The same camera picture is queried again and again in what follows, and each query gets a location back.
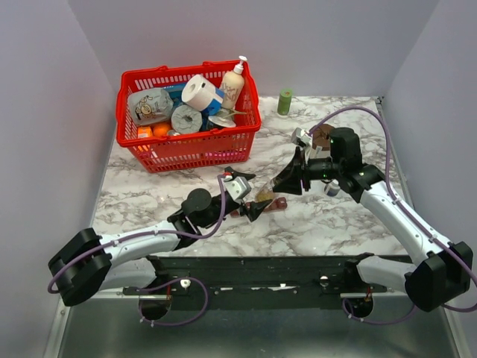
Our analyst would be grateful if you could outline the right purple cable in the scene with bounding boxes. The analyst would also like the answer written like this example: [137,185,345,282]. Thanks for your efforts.
[305,106,477,324]

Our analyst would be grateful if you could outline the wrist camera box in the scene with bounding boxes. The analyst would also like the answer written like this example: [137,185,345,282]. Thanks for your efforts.
[224,177,251,202]
[291,128,312,154]

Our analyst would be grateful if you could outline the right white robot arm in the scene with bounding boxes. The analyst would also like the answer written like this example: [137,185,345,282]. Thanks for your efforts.
[272,128,473,312]

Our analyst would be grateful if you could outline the white toilet paper roll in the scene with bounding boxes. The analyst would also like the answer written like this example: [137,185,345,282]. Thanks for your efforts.
[181,75,224,115]

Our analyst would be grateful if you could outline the orange fruit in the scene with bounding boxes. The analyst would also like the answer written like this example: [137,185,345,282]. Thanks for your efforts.
[152,122,172,137]

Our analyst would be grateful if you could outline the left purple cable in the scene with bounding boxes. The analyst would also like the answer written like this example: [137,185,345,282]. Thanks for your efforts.
[47,175,234,326]

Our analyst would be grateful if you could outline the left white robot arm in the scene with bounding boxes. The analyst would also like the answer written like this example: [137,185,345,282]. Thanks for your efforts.
[47,167,272,307]

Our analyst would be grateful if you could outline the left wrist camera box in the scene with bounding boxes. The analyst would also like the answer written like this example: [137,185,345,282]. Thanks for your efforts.
[224,177,251,202]

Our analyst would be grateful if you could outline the green lid of bottle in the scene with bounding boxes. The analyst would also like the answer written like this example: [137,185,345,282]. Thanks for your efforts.
[277,88,293,116]

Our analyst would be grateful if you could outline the blue package in basket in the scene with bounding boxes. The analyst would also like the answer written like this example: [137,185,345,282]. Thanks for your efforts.
[165,81,224,134]

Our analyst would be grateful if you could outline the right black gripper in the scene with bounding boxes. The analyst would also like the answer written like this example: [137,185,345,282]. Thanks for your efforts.
[273,145,343,195]

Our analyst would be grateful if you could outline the cream pump lotion bottle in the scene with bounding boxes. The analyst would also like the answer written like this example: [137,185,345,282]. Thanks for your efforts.
[220,55,247,110]

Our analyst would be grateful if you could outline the purple cable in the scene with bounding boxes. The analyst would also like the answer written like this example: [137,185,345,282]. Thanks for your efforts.
[305,106,477,324]
[47,175,234,326]

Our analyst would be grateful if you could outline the silver tin can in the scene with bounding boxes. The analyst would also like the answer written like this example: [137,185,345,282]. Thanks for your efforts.
[207,108,246,129]

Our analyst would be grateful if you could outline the white small pill bottle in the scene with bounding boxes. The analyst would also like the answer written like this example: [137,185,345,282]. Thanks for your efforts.
[323,180,341,197]

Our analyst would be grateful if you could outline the grey toilet paper roll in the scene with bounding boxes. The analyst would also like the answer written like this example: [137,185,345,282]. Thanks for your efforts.
[171,104,203,134]

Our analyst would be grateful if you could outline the clear pill bottle yellow pills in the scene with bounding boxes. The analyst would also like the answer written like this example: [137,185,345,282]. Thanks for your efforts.
[255,178,281,202]

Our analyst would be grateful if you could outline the red plastic shopping basket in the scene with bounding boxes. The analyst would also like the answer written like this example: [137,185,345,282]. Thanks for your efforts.
[116,60,262,173]

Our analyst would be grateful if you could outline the red weekly pill organizer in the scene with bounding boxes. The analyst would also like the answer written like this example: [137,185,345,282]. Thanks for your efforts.
[230,197,288,217]

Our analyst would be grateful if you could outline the beige jar brown lid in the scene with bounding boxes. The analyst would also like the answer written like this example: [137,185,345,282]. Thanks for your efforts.
[309,124,334,159]

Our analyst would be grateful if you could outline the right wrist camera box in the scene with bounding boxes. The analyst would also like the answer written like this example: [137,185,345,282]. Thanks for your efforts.
[291,128,312,154]

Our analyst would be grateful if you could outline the orange small box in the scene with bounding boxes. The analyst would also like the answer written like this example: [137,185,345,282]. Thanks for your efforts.
[137,126,154,139]

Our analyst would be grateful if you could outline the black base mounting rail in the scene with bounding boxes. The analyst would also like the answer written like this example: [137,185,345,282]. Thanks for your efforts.
[124,256,386,319]

